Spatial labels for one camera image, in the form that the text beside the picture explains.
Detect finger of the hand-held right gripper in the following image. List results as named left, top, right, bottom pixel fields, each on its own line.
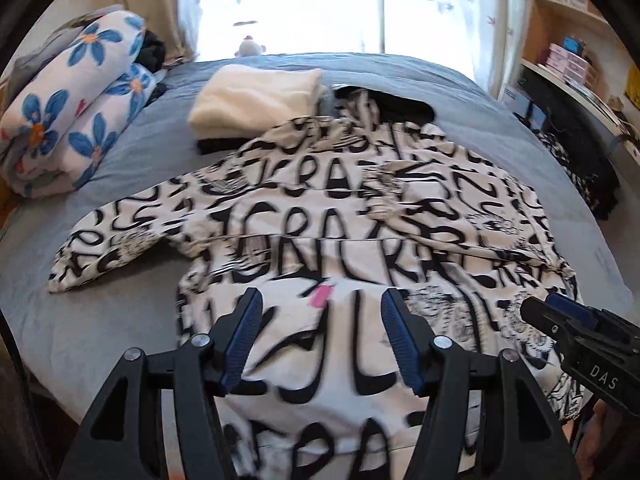
left=545, top=292, right=640, bottom=346
left=520, top=297, right=591, bottom=356

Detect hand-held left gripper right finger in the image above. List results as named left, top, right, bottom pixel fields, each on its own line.
left=381, top=288, right=586, bottom=480

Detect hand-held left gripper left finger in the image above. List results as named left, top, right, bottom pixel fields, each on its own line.
left=57, top=288, right=264, bottom=480

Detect black and white printed garment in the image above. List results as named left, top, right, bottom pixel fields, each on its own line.
left=47, top=87, right=586, bottom=480

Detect dark bundled clothes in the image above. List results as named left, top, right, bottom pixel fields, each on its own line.
left=141, top=30, right=168, bottom=72

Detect black and white patterned cloth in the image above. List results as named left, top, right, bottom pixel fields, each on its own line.
left=537, top=131, right=603, bottom=213

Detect grey-blue bed blanket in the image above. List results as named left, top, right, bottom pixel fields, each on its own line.
left=0, top=52, right=633, bottom=480

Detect long black bag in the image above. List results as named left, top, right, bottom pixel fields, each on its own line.
left=517, top=67, right=622, bottom=221

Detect white and blue box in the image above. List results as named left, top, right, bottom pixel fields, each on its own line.
left=500, top=82, right=547, bottom=128

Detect cream folded garment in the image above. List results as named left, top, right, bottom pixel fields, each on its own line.
left=187, top=64, right=326, bottom=142

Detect pink storage drawers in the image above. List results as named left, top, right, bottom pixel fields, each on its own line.
left=545, top=42, right=599, bottom=87

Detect wooden headboard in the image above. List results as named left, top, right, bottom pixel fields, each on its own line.
left=0, top=180, right=16, bottom=233

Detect blue floral rolled quilt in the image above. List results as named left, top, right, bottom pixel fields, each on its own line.
left=0, top=10, right=168, bottom=198

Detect small plush toy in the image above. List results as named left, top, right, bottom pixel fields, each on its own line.
left=235, top=36, right=267, bottom=59

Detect wooden shelf unit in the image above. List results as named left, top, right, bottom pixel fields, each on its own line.
left=520, top=0, right=640, bottom=116

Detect white sheer curtain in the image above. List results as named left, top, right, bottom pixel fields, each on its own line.
left=177, top=0, right=506, bottom=101

